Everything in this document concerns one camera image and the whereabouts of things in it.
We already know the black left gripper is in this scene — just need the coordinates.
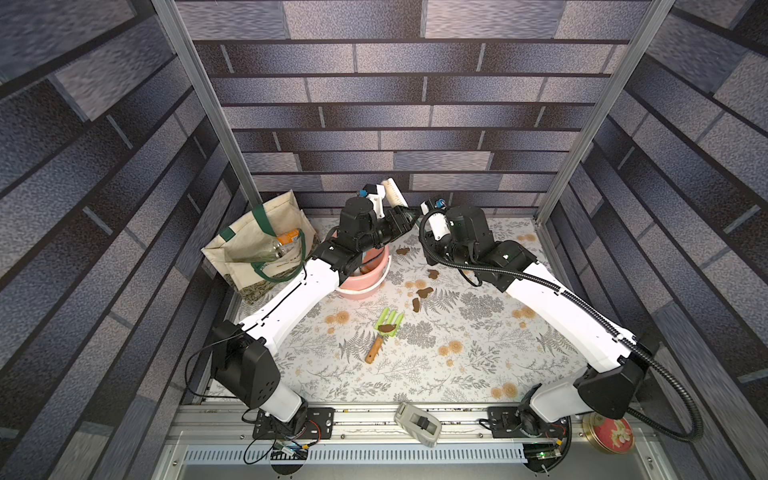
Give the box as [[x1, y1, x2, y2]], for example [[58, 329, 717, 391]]
[[354, 205, 421, 256]]

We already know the white green hand brush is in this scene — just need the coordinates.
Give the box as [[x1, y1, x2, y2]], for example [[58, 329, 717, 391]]
[[381, 178, 408, 208]]

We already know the pink plastic bucket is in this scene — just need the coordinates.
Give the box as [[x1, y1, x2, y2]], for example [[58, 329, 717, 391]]
[[336, 246, 391, 300]]

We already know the green hand rake wooden handle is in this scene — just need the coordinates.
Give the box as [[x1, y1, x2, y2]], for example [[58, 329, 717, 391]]
[[365, 308, 405, 364]]

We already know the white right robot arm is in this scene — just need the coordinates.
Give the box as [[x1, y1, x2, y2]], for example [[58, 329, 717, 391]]
[[419, 201, 704, 443]]

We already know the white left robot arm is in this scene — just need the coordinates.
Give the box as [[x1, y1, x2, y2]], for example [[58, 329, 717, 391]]
[[200, 196, 423, 436]]

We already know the cream canvas tote bag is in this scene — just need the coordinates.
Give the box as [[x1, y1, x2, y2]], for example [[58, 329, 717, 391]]
[[202, 191, 317, 304]]

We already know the grey tape dispenser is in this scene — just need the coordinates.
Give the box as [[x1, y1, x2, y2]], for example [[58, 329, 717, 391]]
[[394, 402, 442, 448]]

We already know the round red gold tin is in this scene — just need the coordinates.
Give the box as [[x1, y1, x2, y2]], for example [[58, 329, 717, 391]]
[[582, 412, 635, 454]]

